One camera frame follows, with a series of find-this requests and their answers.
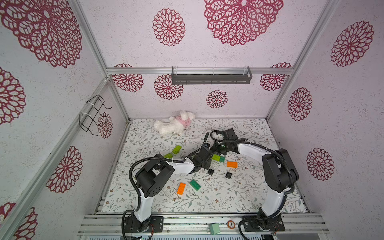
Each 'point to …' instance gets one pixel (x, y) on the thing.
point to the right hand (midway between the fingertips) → (207, 148)
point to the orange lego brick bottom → (181, 189)
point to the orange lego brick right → (232, 164)
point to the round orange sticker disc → (231, 224)
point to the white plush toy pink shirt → (176, 125)
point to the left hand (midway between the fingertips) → (206, 159)
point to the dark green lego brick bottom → (196, 185)
